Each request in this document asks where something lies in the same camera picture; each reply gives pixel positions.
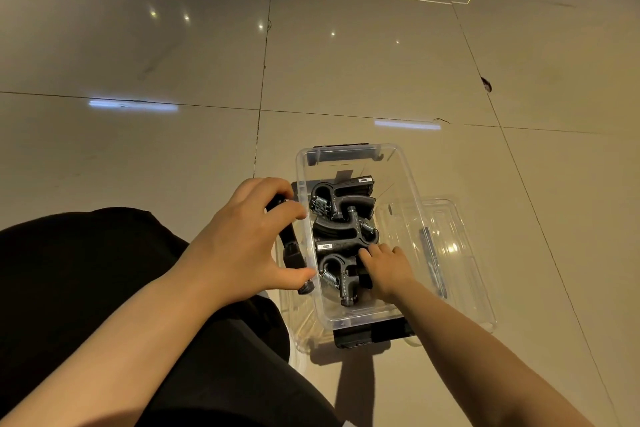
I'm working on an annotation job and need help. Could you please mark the person's right hand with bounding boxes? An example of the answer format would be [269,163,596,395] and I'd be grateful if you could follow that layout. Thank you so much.
[357,243,419,305]

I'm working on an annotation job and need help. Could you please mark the person's left hand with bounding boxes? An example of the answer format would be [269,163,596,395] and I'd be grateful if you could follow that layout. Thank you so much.
[169,177,317,310]

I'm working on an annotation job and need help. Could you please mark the clear plastic storage box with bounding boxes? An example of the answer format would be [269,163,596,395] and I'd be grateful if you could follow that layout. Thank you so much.
[295,143,431,348]

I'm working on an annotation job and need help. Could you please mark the person's right forearm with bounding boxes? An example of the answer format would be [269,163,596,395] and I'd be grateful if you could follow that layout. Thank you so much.
[387,277,593,427]

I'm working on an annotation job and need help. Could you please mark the clear plastic box lid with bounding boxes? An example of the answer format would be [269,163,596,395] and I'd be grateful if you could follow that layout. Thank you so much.
[275,181,497,354]

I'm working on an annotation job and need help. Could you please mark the black trousers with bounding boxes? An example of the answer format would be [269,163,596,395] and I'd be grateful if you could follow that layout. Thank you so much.
[0,207,343,427]

